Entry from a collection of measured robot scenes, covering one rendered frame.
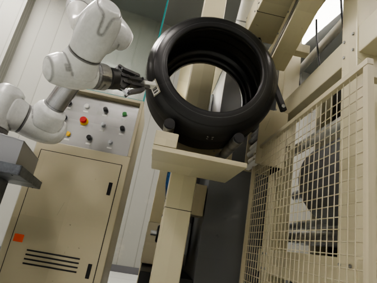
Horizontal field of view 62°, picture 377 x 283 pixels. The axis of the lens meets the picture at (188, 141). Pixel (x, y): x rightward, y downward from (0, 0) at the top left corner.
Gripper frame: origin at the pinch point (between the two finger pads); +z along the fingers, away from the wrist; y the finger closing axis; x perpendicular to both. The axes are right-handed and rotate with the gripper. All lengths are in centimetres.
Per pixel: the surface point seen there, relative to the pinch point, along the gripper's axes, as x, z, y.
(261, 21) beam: 33, 67, -28
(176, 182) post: -26, 28, 35
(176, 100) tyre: 5.5, 6.9, 9.3
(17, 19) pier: -249, 100, -258
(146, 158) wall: -221, 217, -44
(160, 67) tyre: 4.3, 5.7, -6.3
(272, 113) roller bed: 18, 67, 18
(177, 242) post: -32, 22, 62
